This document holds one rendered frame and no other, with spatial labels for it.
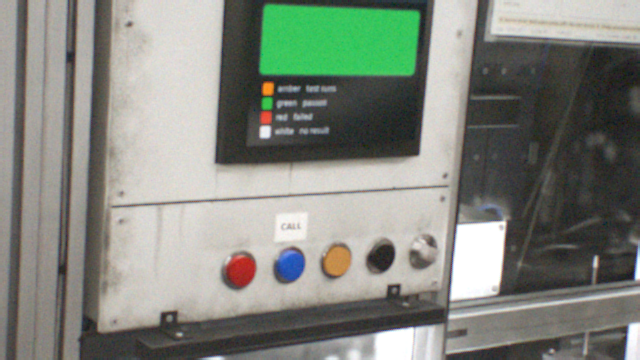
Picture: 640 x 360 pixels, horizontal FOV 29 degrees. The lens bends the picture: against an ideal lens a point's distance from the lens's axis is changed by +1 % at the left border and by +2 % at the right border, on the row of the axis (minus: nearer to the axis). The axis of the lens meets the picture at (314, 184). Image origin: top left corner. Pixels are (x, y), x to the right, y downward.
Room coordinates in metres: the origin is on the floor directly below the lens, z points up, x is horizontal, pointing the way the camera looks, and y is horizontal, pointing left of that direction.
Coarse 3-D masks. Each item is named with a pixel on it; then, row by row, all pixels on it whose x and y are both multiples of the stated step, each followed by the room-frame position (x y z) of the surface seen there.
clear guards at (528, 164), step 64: (512, 0) 1.40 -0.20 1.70; (576, 0) 1.46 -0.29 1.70; (512, 64) 1.41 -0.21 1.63; (576, 64) 1.47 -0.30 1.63; (512, 128) 1.42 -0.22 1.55; (576, 128) 1.48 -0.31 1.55; (512, 192) 1.42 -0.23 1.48; (576, 192) 1.48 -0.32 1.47; (512, 256) 1.43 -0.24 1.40; (576, 256) 1.49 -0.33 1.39; (256, 320) 1.22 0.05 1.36; (448, 320) 1.37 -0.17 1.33; (512, 320) 1.43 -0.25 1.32; (576, 320) 1.50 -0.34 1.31
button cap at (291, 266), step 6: (288, 252) 1.22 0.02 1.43; (294, 252) 1.22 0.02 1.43; (282, 258) 1.22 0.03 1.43; (288, 258) 1.21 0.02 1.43; (294, 258) 1.22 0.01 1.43; (300, 258) 1.22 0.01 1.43; (282, 264) 1.21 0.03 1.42; (288, 264) 1.22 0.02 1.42; (294, 264) 1.22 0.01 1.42; (300, 264) 1.22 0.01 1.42; (282, 270) 1.21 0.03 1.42; (288, 270) 1.22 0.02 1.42; (294, 270) 1.22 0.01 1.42; (300, 270) 1.22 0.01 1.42; (282, 276) 1.21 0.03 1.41; (288, 276) 1.22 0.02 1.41; (294, 276) 1.22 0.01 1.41
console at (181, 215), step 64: (128, 0) 1.11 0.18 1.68; (192, 0) 1.15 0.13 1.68; (448, 0) 1.33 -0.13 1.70; (128, 64) 1.12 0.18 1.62; (192, 64) 1.15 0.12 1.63; (448, 64) 1.34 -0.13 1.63; (128, 128) 1.12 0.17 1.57; (192, 128) 1.16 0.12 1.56; (448, 128) 1.34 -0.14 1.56; (128, 192) 1.12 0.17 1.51; (192, 192) 1.16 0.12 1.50; (256, 192) 1.20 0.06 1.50; (320, 192) 1.25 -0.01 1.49; (384, 192) 1.30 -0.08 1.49; (448, 192) 1.35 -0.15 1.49; (128, 256) 1.12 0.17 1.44; (192, 256) 1.16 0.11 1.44; (256, 256) 1.20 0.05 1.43; (320, 256) 1.25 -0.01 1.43; (384, 256) 1.29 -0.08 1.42; (128, 320) 1.12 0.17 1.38; (192, 320) 1.16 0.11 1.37
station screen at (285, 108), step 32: (256, 0) 1.17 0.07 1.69; (288, 0) 1.19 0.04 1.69; (320, 0) 1.21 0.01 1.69; (352, 0) 1.23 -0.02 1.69; (384, 0) 1.25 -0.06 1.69; (416, 0) 1.28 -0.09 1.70; (256, 32) 1.17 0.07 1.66; (256, 64) 1.17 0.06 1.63; (416, 64) 1.28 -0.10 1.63; (256, 96) 1.17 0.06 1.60; (288, 96) 1.19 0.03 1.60; (320, 96) 1.21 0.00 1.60; (352, 96) 1.24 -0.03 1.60; (384, 96) 1.26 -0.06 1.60; (416, 96) 1.29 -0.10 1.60; (256, 128) 1.17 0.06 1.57; (288, 128) 1.19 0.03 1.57; (320, 128) 1.22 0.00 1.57; (352, 128) 1.24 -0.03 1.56; (384, 128) 1.26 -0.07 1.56
